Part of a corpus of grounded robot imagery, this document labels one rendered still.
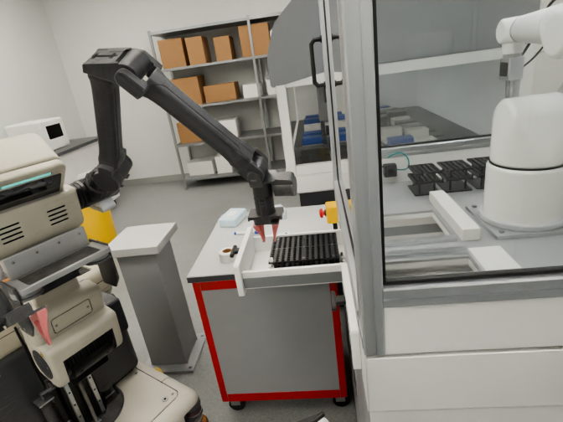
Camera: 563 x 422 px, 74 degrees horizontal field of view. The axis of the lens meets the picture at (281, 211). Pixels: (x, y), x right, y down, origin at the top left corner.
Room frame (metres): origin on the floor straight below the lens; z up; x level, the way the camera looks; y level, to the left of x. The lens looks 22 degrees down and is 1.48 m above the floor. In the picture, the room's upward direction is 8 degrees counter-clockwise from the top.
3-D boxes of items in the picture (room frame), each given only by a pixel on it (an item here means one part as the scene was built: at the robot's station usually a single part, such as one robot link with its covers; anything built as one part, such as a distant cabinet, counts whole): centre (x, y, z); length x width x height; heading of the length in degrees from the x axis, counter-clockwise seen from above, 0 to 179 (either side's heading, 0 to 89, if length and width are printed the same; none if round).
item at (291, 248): (1.11, -0.06, 0.87); 0.22 x 0.18 x 0.06; 83
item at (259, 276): (1.11, -0.07, 0.86); 0.40 x 0.26 x 0.06; 83
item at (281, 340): (1.54, 0.07, 0.38); 0.62 x 0.58 x 0.76; 173
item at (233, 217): (1.76, 0.25, 0.78); 0.15 x 0.10 x 0.04; 159
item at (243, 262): (1.14, 0.14, 0.87); 0.29 x 0.02 x 0.11; 173
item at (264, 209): (1.04, 0.05, 1.09); 0.10 x 0.07 x 0.07; 81
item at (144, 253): (1.75, 0.72, 0.38); 0.30 x 0.30 x 0.76; 83
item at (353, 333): (0.79, -0.14, 0.87); 0.29 x 0.02 x 0.11; 173
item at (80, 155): (4.34, 2.49, 0.61); 1.15 x 0.72 x 1.22; 173
